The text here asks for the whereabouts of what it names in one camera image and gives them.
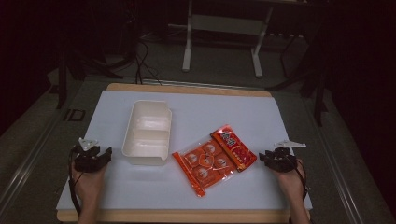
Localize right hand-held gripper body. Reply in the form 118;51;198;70
266;139;307;174

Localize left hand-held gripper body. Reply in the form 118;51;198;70
73;137;105;174

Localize white divided plastic container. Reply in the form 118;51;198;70
121;99;173;167

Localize orange snack packet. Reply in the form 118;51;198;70
171;124;259;198

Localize person's left hand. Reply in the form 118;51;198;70
71;161;107;203

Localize person's right hand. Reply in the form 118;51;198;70
273;159;308;202

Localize black metal stand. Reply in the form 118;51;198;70
55;46;87;110
266;31;332;127

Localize white table mat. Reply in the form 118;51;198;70
55;90;314;212

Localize white metal stand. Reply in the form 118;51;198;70
181;0;276;79

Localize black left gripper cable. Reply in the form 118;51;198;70
67;146;85;220

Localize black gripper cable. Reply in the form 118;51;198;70
293;166;310;202
67;146;85;220

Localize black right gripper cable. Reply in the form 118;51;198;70
293;166;310;202

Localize black floor bracket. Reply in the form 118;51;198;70
63;108;86;122

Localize grey metal floor rail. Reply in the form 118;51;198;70
0;116;62;213
306;97;364;224

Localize black floor cables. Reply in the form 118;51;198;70
130;38;163;86

